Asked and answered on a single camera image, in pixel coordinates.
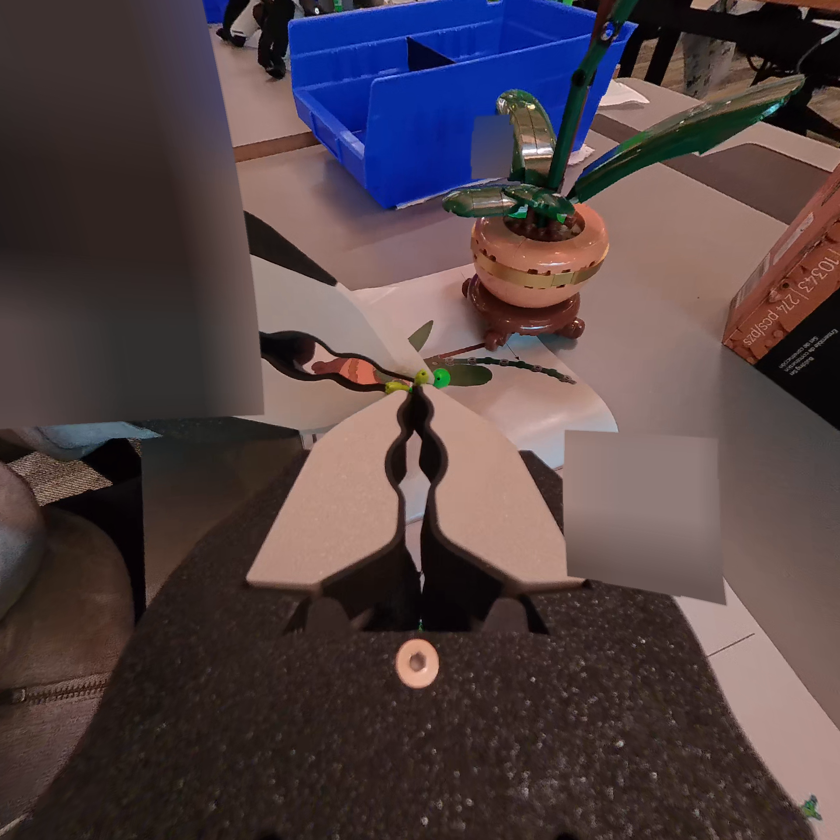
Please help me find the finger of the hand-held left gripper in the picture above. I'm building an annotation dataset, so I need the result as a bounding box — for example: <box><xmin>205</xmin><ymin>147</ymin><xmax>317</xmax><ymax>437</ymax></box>
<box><xmin>260</xmin><ymin>353</ymin><xmax>404</xmax><ymax>448</ymax></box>
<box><xmin>251</xmin><ymin>255</ymin><xmax>426</xmax><ymax>389</ymax></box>

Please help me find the white instruction booklet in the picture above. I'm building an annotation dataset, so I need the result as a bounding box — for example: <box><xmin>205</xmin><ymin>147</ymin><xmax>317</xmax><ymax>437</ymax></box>
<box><xmin>338</xmin><ymin>268</ymin><xmax>821</xmax><ymax>742</ymax></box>

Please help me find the orchid print toy box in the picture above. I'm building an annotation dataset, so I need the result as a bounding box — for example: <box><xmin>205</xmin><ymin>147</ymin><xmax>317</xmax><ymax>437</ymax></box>
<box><xmin>722</xmin><ymin>189</ymin><xmax>840</xmax><ymax>421</ymax></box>

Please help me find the white paper towel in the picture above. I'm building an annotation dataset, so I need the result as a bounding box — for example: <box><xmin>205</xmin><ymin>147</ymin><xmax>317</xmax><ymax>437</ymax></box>
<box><xmin>392</xmin><ymin>77</ymin><xmax>652</xmax><ymax>212</ymax></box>

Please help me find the brick-built orchid plant pot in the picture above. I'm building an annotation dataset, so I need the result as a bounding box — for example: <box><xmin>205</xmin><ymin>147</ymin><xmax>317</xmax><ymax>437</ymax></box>
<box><xmin>441</xmin><ymin>0</ymin><xmax>808</xmax><ymax>353</ymax></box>

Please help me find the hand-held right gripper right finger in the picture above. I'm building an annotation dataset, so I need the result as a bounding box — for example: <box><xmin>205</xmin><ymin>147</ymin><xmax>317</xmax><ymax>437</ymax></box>
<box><xmin>419</xmin><ymin>386</ymin><xmax>587</xmax><ymax>630</ymax></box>

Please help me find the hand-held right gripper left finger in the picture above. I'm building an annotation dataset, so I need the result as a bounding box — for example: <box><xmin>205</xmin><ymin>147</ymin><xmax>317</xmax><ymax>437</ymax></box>
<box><xmin>246</xmin><ymin>392</ymin><xmax>421</xmax><ymax>630</ymax></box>

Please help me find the large blue storage bin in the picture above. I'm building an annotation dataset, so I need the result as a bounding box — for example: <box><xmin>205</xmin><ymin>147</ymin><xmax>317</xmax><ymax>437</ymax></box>
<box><xmin>287</xmin><ymin>0</ymin><xmax>639</xmax><ymax>211</ymax></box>

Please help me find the person's grey hoodie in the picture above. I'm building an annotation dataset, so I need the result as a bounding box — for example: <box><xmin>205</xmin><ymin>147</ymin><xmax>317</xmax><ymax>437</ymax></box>
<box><xmin>0</xmin><ymin>459</ymin><xmax>142</xmax><ymax>840</ymax></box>

